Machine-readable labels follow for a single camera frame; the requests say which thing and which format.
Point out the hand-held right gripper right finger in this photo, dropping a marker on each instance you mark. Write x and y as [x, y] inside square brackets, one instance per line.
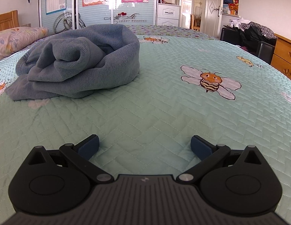
[201, 148]

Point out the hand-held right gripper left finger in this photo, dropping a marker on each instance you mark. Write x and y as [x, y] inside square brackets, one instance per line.
[89, 146]

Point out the blue-grey pants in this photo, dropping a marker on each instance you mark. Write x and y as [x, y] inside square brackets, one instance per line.
[89, 61]

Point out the wooden dresser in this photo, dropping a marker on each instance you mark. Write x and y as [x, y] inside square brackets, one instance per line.
[283, 54]

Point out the wooden chair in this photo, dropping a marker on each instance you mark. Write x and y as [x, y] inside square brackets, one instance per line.
[192, 22]

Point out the white cloth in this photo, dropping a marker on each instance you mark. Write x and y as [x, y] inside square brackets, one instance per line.
[236, 23]

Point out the floral pillow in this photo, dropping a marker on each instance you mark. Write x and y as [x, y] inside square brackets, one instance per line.
[14, 39]

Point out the pale blue sliding-door wardrobe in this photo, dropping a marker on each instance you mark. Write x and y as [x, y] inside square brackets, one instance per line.
[100, 16]

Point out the white door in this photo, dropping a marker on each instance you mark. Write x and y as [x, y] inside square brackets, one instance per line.
[211, 11]

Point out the white drawer cabinet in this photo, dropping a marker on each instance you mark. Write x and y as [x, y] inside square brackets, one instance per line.
[168, 14]

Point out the wooden headboard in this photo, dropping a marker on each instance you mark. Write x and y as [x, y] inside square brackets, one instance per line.
[7, 21]

